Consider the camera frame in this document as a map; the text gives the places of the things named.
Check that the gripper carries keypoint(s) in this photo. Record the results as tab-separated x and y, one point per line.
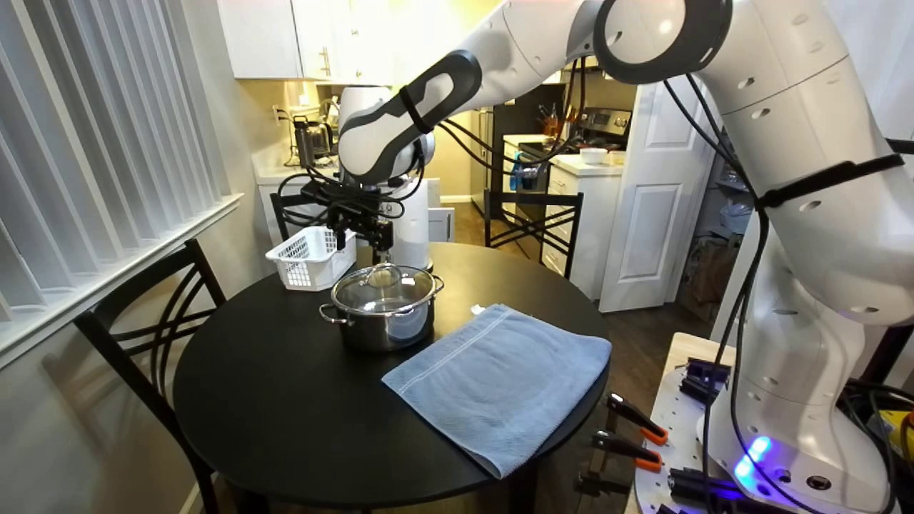
363	216

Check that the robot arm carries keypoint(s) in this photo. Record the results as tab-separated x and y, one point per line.
792	143

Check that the glass pot lid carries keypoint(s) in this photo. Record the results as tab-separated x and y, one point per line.
385	289

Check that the silver pot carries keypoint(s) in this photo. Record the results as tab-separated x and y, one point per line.
385	325

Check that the white paper towel roll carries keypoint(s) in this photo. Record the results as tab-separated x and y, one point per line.
412	228

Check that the white plastic basket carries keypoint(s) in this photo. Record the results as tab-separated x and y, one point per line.
308	260

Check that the black wooden chair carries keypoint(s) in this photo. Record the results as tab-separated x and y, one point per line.
532	218
153	335
289	214

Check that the white kitchen counter cabinet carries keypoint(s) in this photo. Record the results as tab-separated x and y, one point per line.
439	214

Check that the blue hanging towel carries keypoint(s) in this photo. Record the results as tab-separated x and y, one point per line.
515	173

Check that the white upper cabinets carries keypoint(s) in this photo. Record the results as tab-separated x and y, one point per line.
285	39

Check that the knife block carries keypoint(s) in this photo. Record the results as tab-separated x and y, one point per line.
550	123

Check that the white base cabinet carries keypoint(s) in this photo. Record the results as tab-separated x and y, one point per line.
589	228

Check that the white bowl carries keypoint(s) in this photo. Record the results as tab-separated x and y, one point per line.
593	155

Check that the black stove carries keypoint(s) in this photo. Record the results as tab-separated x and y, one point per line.
603	125

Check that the white vertical blinds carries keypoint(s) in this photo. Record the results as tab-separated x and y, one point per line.
93	135

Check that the white panel door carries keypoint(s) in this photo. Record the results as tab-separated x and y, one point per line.
653	207

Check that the black and orange clamp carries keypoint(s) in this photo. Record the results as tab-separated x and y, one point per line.
635	417
625	450

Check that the brown paper bag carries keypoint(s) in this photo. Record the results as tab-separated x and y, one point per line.
707	278

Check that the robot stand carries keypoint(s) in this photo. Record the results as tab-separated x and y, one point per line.
678	428

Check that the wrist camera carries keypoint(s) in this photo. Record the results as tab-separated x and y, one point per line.
319	193

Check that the wall socket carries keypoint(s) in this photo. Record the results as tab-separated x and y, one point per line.
276	115

